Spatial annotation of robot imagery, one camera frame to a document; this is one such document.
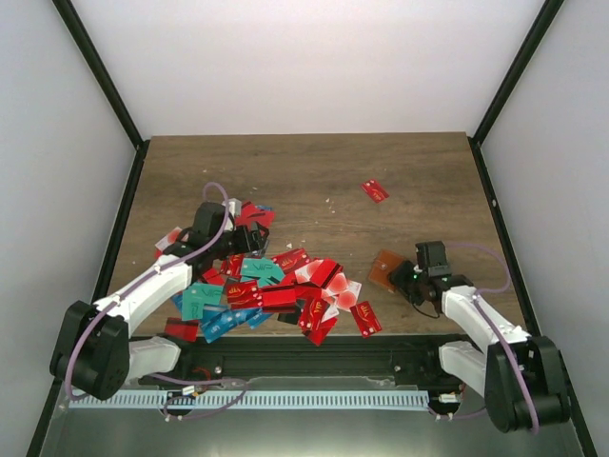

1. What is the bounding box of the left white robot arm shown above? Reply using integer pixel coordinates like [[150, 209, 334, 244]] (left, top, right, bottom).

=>
[[49, 202, 268, 400]]

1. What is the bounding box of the red gold VIP card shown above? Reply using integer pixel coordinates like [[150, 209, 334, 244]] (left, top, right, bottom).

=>
[[226, 280, 263, 310]]

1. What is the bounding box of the white red circle card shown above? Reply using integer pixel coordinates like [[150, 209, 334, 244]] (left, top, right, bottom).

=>
[[322, 272, 362, 311]]

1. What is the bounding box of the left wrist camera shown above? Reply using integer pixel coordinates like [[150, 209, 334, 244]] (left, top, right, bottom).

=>
[[223, 198, 242, 218]]

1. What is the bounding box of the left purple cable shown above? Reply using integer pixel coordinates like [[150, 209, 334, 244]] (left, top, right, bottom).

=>
[[65, 182, 248, 423]]

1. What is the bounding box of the red gold card upper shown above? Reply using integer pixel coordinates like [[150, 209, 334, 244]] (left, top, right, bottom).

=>
[[271, 248, 311, 274]]

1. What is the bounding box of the teal card left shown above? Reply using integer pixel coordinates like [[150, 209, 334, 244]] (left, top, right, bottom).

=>
[[181, 283, 224, 321]]

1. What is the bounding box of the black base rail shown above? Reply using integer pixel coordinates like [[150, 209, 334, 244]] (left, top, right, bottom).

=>
[[128, 335, 477, 382]]

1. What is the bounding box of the white red card left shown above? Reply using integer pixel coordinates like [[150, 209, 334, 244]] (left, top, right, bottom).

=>
[[155, 227, 182, 255]]

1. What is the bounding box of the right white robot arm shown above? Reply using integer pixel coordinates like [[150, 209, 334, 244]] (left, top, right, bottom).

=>
[[387, 241, 570, 433]]

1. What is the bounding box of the light blue slotted strip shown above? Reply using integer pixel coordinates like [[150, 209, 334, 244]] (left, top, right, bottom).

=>
[[69, 390, 429, 411]]

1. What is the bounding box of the lone red card far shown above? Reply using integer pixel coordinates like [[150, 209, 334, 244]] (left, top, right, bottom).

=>
[[361, 179, 389, 204]]

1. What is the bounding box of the red VIP card right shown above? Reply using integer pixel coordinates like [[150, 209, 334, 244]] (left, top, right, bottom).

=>
[[349, 301, 383, 338]]

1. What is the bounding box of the blue card front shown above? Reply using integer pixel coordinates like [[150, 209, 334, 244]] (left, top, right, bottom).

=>
[[200, 309, 262, 343]]

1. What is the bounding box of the teal VIP card centre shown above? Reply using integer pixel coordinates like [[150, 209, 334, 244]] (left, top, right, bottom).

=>
[[241, 258, 285, 287]]

